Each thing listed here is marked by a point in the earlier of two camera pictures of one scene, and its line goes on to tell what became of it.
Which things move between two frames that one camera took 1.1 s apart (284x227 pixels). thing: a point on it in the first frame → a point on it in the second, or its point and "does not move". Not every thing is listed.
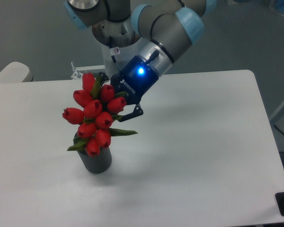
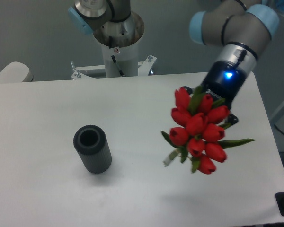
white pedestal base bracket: x=78 y=72 does not move
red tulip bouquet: x=101 y=104 → x=201 y=128
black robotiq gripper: x=135 y=79 → x=223 y=80
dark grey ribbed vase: x=98 y=163 does not move
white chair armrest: x=15 y=72 does not move
